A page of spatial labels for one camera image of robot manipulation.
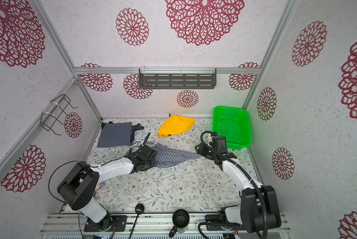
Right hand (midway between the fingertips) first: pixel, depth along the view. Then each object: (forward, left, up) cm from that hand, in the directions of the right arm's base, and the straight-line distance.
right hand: (198, 146), depth 87 cm
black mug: (-35, +9, -12) cm, 39 cm away
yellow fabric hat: (+28, +15, -12) cm, 34 cm away
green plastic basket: (+33, -30, -15) cm, 47 cm away
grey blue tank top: (+16, +56, -9) cm, 59 cm away
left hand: (-5, +27, -10) cm, 29 cm away
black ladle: (-32, +31, -12) cm, 46 cm away
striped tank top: (+4, +22, -16) cm, 27 cm away
